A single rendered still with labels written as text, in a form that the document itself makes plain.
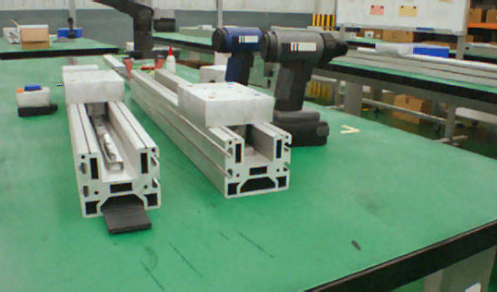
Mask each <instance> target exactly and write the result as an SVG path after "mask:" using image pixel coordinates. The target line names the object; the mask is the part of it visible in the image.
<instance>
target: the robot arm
mask: <svg viewBox="0 0 497 292"><path fill-rule="evenodd" d="M89 1H93V2H95V3H98V4H103V5H106V6H109V7H112V8H115V9H116V10H118V11H121V12H122V13H125V14H127V15H129V16H130V17H132V18H133V31H134V32H133V35H134V44H133V49H127V50H126V55H125V56H122V61H123V62H124V66H125V68H126V70H127V72H128V75H129V80H130V78H132V76H130V70H131V69H132V62H131V58H140V59H153V60H154V70H155V69H161V68H162V66H163V64H164V61H165V56H158V55H161V50H157V49H152V32H149V31H152V21H153V29H154V30H156V32H157V33H175V31H176V17H175V12H174V10H171V9H163V10H162V9H160V8H159V7H153V0H89Z"/></svg>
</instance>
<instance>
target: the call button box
mask: <svg viewBox="0 0 497 292"><path fill-rule="evenodd" d="M22 90H23V92H20V93H18V92H17V93H16V97H17V108H18V117H23V116H43V115H50V114H51V111H56V110H58V106H57V103H50V100H51V94H50V88H40V89H38V90H25V89H22Z"/></svg>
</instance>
